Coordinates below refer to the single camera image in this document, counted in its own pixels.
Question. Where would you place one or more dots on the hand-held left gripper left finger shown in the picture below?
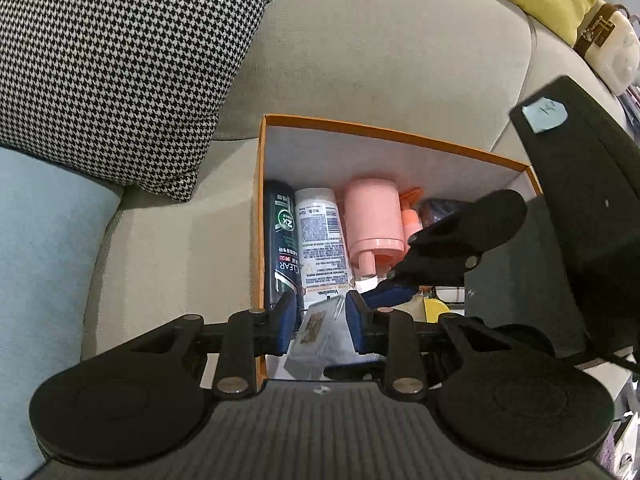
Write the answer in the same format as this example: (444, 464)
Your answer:
(285, 322)

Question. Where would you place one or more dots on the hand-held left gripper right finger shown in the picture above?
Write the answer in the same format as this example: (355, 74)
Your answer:
(356, 322)

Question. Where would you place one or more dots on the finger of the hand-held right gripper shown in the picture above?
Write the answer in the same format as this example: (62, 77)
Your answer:
(395, 294)
(350, 372)

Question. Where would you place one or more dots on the clear packet with brown card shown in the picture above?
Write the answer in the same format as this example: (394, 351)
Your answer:
(320, 330)

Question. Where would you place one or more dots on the yellow small object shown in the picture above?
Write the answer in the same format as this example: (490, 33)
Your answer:
(435, 310)

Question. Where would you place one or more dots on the pink spray bottle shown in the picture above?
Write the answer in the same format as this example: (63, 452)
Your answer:
(411, 220)

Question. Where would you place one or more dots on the large pink bottle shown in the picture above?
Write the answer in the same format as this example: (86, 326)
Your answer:
(372, 215)

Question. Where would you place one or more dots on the dark shampoo bottle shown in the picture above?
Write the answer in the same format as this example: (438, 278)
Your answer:
(282, 240)

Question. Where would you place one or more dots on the white lotion tube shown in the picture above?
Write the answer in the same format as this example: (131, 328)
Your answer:
(320, 240)

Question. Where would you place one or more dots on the dark speckled slim box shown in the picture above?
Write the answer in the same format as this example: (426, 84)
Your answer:
(437, 210)

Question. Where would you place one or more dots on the orange cardboard box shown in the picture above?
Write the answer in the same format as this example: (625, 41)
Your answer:
(375, 155)

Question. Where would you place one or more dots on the cream mini suitcase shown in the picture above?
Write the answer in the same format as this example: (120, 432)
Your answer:
(612, 50)

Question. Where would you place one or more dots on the beige sofa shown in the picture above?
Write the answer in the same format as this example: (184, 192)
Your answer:
(375, 60)

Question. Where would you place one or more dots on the light blue pillow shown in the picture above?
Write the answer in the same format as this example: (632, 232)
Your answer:
(40, 285)

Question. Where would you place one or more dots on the houndstooth pillow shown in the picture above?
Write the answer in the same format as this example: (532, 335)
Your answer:
(125, 60)

